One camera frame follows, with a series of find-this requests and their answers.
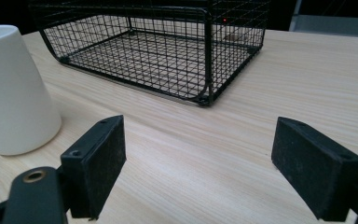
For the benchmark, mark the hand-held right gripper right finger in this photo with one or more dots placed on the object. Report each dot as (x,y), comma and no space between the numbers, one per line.
(310,168)

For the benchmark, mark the grey metal stand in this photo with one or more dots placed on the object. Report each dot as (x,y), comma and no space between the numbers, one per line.
(332,21)

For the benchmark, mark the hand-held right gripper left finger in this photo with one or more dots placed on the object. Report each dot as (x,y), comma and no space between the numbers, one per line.
(98,168)

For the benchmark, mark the white cup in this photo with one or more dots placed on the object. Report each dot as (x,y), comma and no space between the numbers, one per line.
(11,93)

